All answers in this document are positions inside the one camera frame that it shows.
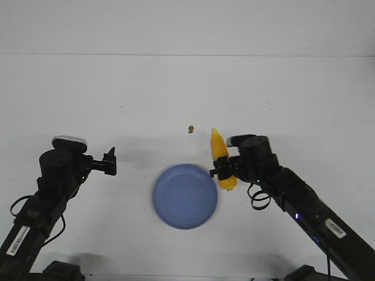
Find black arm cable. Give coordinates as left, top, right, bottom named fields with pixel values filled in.
left=247, top=183, right=272, bottom=211
left=10, top=195, right=67, bottom=242

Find yellow corn cob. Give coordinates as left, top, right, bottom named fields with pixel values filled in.
left=210, top=128, right=237, bottom=191

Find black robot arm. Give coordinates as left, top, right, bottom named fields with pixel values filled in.
left=1, top=148, right=117, bottom=280
left=210, top=129, right=374, bottom=280

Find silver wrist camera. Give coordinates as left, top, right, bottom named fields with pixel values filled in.
left=226, top=134, right=255, bottom=148
left=52, top=135, right=87, bottom=153

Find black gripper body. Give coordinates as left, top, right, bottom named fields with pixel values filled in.
left=209, top=156, right=241, bottom=180
left=84, top=155, right=117, bottom=176

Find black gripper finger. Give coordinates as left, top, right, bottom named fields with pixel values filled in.
left=103, top=147, right=116, bottom=163

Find blue round plate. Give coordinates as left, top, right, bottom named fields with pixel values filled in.
left=151, top=163, right=219, bottom=230

